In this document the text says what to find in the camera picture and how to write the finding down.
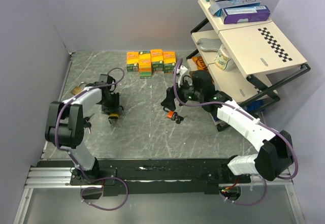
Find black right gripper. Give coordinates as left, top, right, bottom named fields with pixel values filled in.
left=160, top=74, right=204, bottom=111

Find yellow padlock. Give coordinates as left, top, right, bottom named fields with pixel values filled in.
left=108, top=113, right=120, bottom=127

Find orange padlock black keys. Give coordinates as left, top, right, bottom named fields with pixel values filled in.
left=175, top=115, right=187, bottom=124

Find black headed keys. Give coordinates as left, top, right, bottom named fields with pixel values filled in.
left=83, top=113, right=94, bottom=134

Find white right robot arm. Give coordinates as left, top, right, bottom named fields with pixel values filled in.
left=161, top=67, right=296, bottom=183

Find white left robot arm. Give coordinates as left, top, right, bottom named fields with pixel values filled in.
left=45, top=74, right=124, bottom=184

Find orange sponge pack stack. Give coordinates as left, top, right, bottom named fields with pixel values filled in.
left=126, top=49, right=176, bottom=79

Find orange snack bag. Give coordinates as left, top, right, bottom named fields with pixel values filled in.
left=189, top=56, right=208, bottom=71

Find silver foil pouch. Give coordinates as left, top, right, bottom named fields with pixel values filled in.
left=196, top=38, right=222, bottom=52

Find blue bag under shelf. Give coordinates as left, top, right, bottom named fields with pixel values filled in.
left=212, top=100, right=265, bottom=125

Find cream tiered shelf rack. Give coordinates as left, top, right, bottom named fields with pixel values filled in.
left=186, top=0, right=310, bottom=115

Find purple toothpaste box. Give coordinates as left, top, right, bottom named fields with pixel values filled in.
left=220, top=6, right=271, bottom=24

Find grey R.O.C.S. toothpaste box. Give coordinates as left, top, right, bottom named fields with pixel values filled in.
left=208, top=0, right=261, bottom=16

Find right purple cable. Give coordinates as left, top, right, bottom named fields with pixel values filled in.
left=172, top=58, right=298, bottom=206

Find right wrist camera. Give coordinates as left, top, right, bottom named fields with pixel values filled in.
left=176, top=65, right=189, bottom=87

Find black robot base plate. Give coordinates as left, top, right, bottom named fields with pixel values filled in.
left=37, top=158, right=253, bottom=200

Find aluminium rail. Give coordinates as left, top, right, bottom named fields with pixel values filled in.
left=14, top=153, right=304, bottom=223

